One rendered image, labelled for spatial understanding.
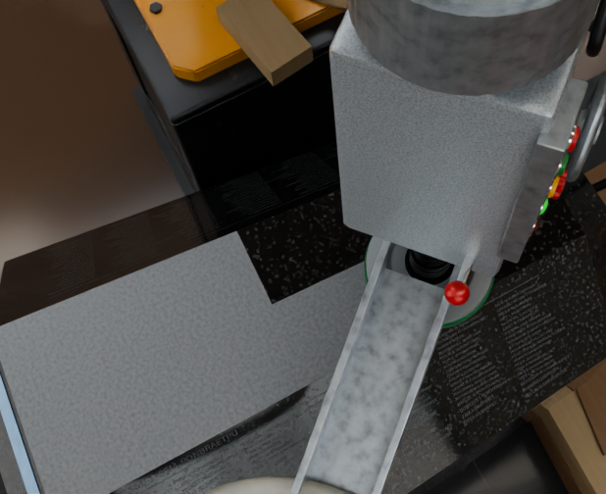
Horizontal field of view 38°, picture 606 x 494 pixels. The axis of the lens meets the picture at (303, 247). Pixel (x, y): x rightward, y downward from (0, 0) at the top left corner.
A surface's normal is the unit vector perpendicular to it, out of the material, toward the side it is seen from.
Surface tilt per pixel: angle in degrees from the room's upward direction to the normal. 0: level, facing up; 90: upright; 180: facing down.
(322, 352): 0
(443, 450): 45
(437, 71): 90
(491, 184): 90
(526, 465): 0
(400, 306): 15
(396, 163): 90
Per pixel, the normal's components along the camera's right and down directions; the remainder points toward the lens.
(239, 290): -0.07, -0.37
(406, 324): -0.18, -0.13
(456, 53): -0.21, 0.91
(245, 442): 0.28, 0.30
